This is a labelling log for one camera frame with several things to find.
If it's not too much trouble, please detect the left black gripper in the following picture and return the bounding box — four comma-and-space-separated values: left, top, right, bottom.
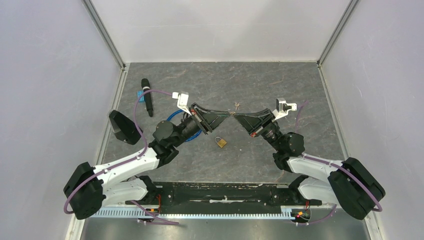
172, 103, 231, 148

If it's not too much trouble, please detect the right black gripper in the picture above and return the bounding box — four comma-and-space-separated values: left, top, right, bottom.
233, 108, 283, 153

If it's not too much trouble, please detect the small key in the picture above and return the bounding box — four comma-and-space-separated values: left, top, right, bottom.
230, 102, 241, 115

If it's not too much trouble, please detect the brass padlock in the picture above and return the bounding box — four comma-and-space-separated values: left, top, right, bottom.
214, 136, 227, 148

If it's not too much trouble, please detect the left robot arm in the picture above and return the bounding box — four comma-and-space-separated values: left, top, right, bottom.
63, 104, 231, 220

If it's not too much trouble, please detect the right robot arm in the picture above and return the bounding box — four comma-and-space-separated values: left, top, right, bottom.
233, 106, 386, 220

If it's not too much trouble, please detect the black microphone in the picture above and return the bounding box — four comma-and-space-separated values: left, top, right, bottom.
141, 78, 154, 117

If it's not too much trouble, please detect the blue toy brick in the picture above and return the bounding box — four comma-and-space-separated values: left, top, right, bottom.
137, 91, 145, 103

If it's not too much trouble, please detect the black wedge cover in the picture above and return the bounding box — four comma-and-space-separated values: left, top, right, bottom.
108, 109, 141, 145

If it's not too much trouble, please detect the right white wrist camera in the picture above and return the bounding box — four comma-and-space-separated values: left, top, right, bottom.
272, 97, 297, 121

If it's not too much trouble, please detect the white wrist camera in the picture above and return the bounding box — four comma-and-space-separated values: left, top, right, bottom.
171, 91, 192, 116
272, 97, 297, 121

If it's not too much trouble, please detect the blue cable lock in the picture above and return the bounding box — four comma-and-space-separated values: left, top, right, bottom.
166, 110, 202, 142

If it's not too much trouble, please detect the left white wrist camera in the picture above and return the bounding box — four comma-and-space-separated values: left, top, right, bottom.
171, 91, 192, 116

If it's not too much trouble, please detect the slotted cable duct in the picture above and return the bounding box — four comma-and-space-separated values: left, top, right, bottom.
91, 206, 305, 221

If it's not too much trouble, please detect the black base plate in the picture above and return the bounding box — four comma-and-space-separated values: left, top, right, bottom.
137, 182, 323, 214

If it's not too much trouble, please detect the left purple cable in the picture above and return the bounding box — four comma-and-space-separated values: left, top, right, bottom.
63, 89, 174, 215

